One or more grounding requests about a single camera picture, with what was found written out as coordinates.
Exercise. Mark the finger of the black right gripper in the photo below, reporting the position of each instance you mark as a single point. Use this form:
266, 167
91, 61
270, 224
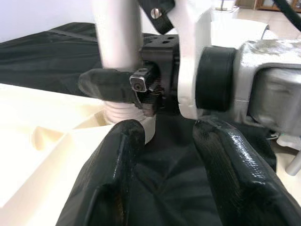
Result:
105, 84

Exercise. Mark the white plastic children table top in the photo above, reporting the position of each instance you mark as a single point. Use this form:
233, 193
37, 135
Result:
35, 117

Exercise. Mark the brown wooden cabinet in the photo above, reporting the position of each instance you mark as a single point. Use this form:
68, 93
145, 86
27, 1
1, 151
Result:
265, 3

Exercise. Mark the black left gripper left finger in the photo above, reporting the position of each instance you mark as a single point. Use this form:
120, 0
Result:
101, 183

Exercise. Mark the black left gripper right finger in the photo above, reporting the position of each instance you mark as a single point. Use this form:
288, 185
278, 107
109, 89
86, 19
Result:
240, 179

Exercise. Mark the white tapered table leg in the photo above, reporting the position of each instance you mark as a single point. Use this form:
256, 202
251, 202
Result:
117, 35

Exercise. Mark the white rounded plastic object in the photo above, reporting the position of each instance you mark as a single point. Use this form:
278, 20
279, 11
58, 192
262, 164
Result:
235, 30

